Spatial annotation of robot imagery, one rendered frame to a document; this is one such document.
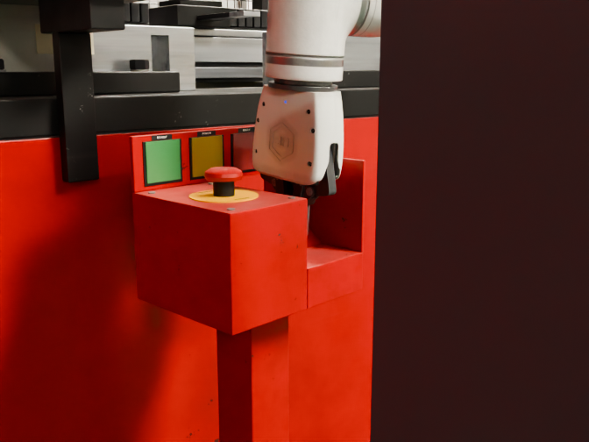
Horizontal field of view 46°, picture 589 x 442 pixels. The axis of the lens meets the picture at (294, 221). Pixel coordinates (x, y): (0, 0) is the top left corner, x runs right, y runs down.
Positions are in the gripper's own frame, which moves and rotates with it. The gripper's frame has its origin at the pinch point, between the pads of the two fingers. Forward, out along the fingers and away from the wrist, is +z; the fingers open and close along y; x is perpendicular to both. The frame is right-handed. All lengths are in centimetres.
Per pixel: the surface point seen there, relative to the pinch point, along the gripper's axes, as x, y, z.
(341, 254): 2.3, 5.4, 3.0
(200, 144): -6.1, -9.7, -7.8
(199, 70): 34, -60, -12
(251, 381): -7.9, 2.5, 16.5
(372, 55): 52, -31, -17
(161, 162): -11.5, -9.6, -6.2
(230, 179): -10.4, 0.5, -6.2
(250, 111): 13.5, -22.7, -8.9
